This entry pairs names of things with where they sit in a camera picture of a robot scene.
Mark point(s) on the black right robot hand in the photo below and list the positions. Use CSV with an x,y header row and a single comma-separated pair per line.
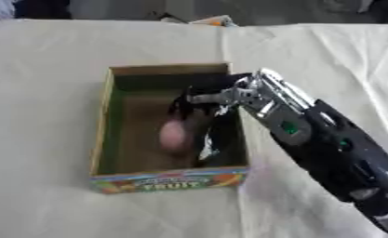
x,y
207,93

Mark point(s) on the silver and black right robot arm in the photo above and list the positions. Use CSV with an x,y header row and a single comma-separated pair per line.
x,y
321,139

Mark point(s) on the white and orange object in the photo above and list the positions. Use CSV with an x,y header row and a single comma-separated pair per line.
x,y
213,21

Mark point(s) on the tan cardboard box green inside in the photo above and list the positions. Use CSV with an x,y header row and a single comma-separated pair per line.
x,y
142,130

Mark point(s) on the pink round toy fruit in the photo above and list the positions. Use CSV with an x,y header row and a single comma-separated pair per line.
x,y
173,136

